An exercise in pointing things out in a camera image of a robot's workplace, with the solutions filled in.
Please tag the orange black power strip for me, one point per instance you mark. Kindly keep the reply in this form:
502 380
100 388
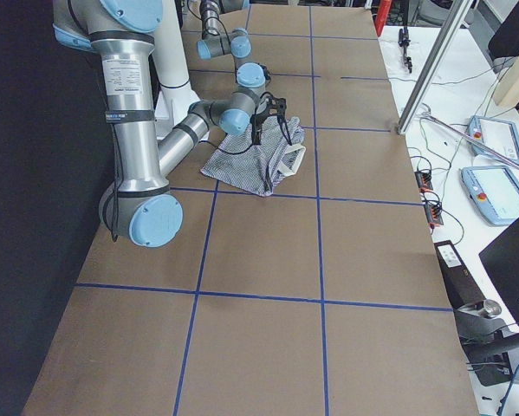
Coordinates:
423 179

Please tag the striped polo shirt white collar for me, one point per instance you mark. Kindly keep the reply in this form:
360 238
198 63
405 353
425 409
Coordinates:
258 169

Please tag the aluminium frame post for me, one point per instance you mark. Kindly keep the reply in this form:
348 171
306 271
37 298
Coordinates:
452 24

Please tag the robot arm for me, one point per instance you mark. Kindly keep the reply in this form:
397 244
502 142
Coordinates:
155 116
217 41

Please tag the far teach pendant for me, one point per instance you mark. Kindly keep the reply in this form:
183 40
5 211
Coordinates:
500 135

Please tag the black monitor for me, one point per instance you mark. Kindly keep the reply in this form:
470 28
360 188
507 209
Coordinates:
500 259

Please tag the teach pendant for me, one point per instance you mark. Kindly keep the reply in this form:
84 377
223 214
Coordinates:
494 190
500 135

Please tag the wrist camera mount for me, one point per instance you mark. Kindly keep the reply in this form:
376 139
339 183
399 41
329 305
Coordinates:
266 74
273 107

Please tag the black box with label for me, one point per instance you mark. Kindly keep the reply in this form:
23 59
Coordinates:
461 287

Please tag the reacher grabber tool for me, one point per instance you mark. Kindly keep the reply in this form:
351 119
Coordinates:
475 142

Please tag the near teach pendant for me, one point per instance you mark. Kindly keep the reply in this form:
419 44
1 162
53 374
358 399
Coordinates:
494 190

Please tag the red cylinder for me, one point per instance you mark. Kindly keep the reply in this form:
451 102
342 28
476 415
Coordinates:
382 13

